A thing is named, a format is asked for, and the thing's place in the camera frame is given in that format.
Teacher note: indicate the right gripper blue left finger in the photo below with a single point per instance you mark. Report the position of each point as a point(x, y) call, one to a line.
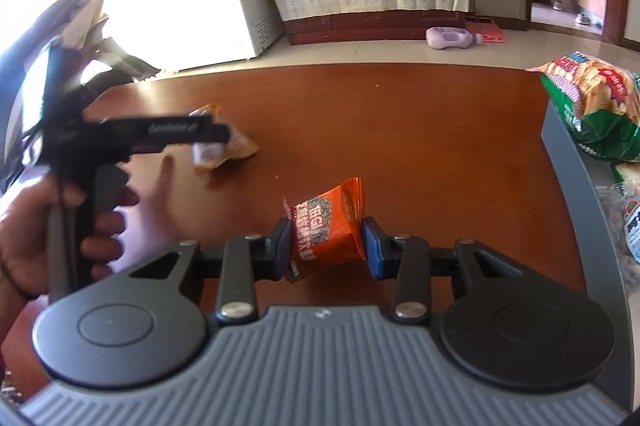
point(246, 260)

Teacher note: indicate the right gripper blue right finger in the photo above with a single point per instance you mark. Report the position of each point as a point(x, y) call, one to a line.
point(406, 260)

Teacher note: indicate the small orange snack packet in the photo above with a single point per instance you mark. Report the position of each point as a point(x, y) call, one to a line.
point(326, 230)

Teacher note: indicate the clear peanut snack packet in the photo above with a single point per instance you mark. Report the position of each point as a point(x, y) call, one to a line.
point(209, 156)

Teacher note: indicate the green chips bag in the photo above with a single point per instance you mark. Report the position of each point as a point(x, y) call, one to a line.
point(598, 102)
point(620, 202)

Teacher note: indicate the person's left hand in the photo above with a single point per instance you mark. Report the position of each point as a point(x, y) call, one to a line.
point(24, 229)

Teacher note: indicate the stack of papers and folders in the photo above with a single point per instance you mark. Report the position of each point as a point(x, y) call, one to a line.
point(81, 65)

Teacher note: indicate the dark blue shallow box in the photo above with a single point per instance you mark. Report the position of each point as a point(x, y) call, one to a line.
point(579, 178)

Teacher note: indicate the white chest freezer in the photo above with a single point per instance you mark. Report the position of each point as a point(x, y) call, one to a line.
point(177, 35)

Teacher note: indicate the purple detergent bottle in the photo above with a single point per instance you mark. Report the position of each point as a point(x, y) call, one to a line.
point(441, 38)

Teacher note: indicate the pink floor scale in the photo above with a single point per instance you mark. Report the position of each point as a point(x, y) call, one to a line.
point(490, 32)

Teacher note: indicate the white shoe in doorway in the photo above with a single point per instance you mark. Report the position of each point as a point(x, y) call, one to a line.
point(583, 19)

